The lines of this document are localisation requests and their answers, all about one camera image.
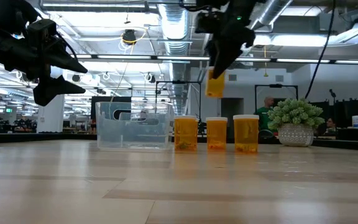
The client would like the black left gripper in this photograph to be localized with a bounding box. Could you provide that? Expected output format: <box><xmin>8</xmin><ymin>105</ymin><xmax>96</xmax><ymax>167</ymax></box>
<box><xmin>1</xmin><ymin>39</ymin><xmax>88</xmax><ymax>107</ymax></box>

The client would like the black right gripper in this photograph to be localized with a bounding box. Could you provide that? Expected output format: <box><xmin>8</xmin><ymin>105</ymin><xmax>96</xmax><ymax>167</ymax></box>
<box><xmin>209</xmin><ymin>9</ymin><xmax>257</xmax><ymax>79</ymax></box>

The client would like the orange pill bottle white cap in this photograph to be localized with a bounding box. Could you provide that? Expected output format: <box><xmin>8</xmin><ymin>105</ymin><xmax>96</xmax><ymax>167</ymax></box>
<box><xmin>205</xmin><ymin>116</ymin><xmax>228</xmax><ymax>152</ymax></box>
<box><xmin>173</xmin><ymin>115</ymin><xmax>200</xmax><ymax>152</ymax></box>
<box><xmin>232</xmin><ymin>114</ymin><xmax>260</xmax><ymax>153</ymax></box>
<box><xmin>204</xmin><ymin>67</ymin><xmax>226</xmax><ymax>99</ymax></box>

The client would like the clear plastic basket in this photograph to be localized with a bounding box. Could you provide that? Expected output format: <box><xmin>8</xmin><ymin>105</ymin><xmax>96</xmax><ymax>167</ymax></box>
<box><xmin>95</xmin><ymin>101</ymin><xmax>174</xmax><ymax>151</ymax></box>

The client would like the white pillar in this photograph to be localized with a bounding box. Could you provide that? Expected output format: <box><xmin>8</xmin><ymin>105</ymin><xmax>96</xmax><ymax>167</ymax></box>
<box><xmin>36</xmin><ymin>67</ymin><xmax>65</xmax><ymax>134</ymax></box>

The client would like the yellow hanging pendant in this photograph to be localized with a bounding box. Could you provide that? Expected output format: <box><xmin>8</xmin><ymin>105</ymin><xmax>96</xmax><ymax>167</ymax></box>
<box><xmin>262</xmin><ymin>45</ymin><xmax>269</xmax><ymax>78</ymax></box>

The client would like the person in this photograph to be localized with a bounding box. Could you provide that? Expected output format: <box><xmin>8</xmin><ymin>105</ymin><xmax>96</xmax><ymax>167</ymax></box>
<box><xmin>321</xmin><ymin>117</ymin><xmax>338</xmax><ymax>138</ymax></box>
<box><xmin>254</xmin><ymin>96</ymin><xmax>275</xmax><ymax>139</ymax></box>

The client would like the long ceiling light strip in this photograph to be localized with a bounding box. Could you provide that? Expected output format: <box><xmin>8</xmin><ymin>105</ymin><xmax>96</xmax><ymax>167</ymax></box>
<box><xmin>73</xmin><ymin>54</ymin><xmax>358</xmax><ymax>65</ymax></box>

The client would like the green plant in white pot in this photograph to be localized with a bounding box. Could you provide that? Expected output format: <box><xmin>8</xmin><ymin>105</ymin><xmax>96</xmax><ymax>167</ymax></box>
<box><xmin>267</xmin><ymin>98</ymin><xmax>326</xmax><ymax>147</ymax></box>

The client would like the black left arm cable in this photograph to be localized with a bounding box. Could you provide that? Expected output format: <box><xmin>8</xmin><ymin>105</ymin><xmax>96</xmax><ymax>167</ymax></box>
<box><xmin>56</xmin><ymin>30</ymin><xmax>79</xmax><ymax>60</ymax></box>

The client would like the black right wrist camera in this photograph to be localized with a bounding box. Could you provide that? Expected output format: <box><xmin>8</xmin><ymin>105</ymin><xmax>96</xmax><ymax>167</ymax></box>
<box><xmin>194</xmin><ymin>11</ymin><xmax>218</xmax><ymax>34</ymax></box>

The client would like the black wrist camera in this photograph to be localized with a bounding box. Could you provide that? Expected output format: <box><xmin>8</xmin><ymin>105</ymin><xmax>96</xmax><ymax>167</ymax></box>
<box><xmin>26</xmin><ymin>19</ymin><xmax>58</xmax><ymax>42</ymax></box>
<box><xmin>194</xmin><ymin>11</ymin><xmax>218</xmax><ymax>34</ymax></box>

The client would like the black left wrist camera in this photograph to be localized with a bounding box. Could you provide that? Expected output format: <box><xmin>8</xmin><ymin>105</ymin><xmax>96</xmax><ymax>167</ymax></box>
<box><xmin>26</xmin><ymin>19</ymin><xmax>58</xmax><ymax>42</ymax></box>

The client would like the black aluminium table frame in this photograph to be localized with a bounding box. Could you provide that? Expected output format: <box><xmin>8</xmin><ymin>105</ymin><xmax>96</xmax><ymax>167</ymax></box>
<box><xmin>0</xmin><ymin>132</ymin><xmax>358</xmax><ymax>152</ymax></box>

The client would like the black ceiling camera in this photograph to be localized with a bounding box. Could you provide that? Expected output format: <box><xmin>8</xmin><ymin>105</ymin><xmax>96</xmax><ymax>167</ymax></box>
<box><xmin>122</xmin><ymin>29</ymin><xmax>137</xmax><ymax>46</ymax></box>

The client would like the black hanging cable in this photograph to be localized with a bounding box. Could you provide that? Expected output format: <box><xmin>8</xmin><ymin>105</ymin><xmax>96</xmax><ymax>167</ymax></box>
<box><xmin>304</xmin><ymin>0</ymin><xmax>337</xmax><ymax>100</ymax></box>

